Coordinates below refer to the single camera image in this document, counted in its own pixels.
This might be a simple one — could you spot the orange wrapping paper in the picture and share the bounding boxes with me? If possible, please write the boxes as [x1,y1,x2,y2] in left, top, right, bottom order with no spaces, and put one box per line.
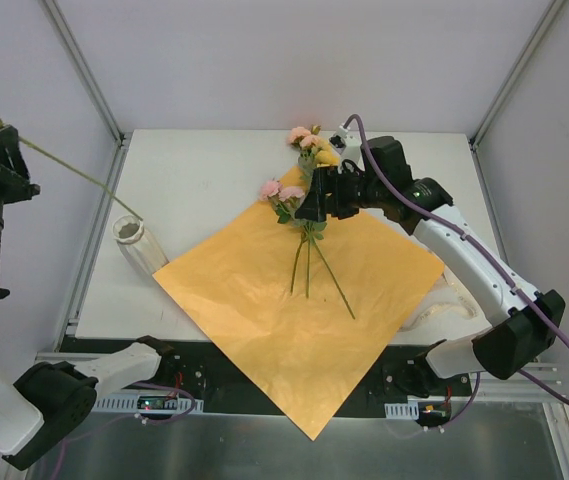
[151,164,446,442]

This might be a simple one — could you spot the peach and yellow flower stem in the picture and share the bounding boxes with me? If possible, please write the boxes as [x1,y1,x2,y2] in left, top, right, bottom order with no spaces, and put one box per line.
[287,125,339,298]

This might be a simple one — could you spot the cream printed ribbon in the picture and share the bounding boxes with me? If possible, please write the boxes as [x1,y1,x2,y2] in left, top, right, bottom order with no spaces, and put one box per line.
[399,267,480,332]

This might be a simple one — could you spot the right white cable duct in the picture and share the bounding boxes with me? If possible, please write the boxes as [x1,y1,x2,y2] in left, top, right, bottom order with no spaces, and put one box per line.
[384,401,420,421]

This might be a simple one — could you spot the left white cable duct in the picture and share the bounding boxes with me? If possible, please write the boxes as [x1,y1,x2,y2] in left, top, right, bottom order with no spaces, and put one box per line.
[93,393,192,415]

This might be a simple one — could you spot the white ceramic vase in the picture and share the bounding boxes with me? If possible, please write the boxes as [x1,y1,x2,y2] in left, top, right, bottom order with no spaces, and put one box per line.
[112,215,169,281]

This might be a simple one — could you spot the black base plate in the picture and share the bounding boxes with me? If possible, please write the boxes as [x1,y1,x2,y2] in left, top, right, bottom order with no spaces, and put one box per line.
[133,341,476,416]

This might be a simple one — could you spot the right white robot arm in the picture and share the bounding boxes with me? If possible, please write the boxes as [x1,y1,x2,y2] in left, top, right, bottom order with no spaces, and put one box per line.
[295,133,565,398]

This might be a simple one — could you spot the white cable duct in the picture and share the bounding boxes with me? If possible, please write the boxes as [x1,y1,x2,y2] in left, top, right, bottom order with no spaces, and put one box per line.
[93,393,192,415]
[384,401,420,421]

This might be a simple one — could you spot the left aluminium frame post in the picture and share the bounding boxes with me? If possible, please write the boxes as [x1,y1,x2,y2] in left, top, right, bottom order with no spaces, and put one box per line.
[38,0,126,143]

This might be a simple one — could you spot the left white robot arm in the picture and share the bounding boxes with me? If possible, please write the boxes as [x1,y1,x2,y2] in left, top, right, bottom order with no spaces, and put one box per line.
[0,125,176,471]

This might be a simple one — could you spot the pink rose stem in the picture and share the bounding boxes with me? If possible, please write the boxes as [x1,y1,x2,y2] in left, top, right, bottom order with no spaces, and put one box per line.
[258,179,356,320]

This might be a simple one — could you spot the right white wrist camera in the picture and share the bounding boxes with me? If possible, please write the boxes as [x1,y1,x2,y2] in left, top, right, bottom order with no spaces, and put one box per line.
[329,125,361,172]

